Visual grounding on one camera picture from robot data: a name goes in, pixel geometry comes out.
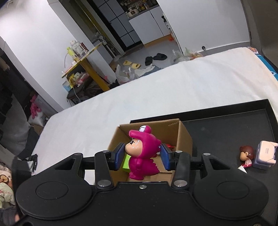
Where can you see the black tray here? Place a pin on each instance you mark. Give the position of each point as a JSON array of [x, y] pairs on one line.
[[217, 134]]

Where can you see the glass jar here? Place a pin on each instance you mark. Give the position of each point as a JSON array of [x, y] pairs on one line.
[[78, 46]]

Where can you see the yellow slipper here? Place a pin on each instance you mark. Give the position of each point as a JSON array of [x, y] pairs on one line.
[[127, 63], [135, 65]]

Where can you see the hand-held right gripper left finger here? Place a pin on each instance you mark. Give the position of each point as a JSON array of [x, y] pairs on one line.
[[119, 156]]

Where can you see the white cabinet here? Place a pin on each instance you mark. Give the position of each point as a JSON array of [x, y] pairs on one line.
[[152, 24]]

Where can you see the brown haired doll figure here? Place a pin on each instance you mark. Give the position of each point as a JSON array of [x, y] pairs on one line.
[[246, 154]]

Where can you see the green toy house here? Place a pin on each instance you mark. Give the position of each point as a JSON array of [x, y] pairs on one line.
[[126, 164]]

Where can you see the yellow bottle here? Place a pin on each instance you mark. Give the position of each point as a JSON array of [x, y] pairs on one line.
[[70, 52]]

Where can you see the white plastic bag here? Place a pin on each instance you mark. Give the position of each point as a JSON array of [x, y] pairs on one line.
[[123, 76]]

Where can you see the black framed glass door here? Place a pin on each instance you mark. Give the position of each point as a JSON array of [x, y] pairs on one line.
[[121, 21]]

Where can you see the round table with yellow leg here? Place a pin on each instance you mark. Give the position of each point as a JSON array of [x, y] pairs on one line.
[[86, 56]]

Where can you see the printed cloth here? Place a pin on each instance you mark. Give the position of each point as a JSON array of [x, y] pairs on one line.
[[5, 186]]

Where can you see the pink dinosaur figure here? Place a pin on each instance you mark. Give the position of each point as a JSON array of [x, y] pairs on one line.
[[141, 156]]

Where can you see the white charger plug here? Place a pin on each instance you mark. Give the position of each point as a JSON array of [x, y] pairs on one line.
[[242, 170]]

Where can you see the black slipper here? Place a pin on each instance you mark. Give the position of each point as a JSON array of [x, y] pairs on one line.
[[148, 59], [159, 56]]

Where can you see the blue and red figure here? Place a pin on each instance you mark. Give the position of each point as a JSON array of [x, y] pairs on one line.
[[169, 146]]

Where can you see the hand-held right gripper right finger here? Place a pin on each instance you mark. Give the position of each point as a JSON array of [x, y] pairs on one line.
[[166, 157]]

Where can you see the clear plastic bag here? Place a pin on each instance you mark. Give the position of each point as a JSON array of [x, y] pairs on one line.
[[186, 55]]

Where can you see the blue printed bedsheet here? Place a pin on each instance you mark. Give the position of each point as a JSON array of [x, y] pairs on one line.
[[269, 65]]

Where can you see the cardboard box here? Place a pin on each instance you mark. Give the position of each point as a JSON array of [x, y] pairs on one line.
[[184, 139]]

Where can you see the pink plush toy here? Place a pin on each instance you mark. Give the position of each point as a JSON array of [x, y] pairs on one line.
[[34, 108]]

